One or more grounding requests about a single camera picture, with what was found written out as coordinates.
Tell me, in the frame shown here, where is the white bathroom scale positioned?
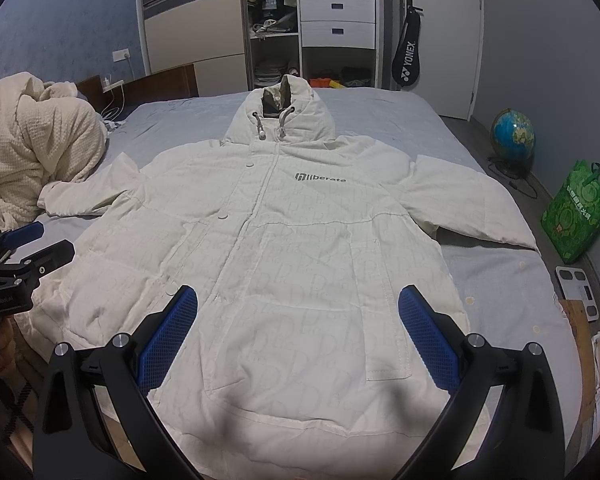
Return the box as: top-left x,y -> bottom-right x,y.
555,266 -> 600,323

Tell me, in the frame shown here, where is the person's left hand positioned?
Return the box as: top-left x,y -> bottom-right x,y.
0,316 -> 16,376

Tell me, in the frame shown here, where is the beige wardrobe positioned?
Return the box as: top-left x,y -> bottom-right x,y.
136,0 -> 249,96

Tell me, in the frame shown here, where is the green shopping bag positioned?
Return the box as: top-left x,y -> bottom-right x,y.
541,160 -> 600,263

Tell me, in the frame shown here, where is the black Yonex racket bag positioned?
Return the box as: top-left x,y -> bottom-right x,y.
391,0 -> 422,88

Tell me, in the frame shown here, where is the white drawer shelf unit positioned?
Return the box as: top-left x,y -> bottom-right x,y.
297,0 -> 380,88

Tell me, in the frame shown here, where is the white door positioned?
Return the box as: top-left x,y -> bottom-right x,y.
411,0 -> 483,119

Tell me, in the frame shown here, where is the orange yellow toy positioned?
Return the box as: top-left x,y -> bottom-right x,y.
309,77 -> 343,89

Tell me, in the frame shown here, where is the cream waffle blanket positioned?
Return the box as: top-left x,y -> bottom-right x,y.
0,72 -> 108,231

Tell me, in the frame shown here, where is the white wall socket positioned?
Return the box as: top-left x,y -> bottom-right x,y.
111,49 -> 131,63

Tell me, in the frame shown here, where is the white charger cable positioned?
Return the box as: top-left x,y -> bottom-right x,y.
99,77 -> 129,126

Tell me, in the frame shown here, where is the dark wooden headboard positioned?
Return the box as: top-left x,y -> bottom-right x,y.
76,64 -> 199,112

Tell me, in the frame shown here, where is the blue globe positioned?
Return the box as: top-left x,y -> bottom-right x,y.
490,108 -> 535,166

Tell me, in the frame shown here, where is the white hooded puffer jacket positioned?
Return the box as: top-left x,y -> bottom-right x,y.
29,72 -> 541,443

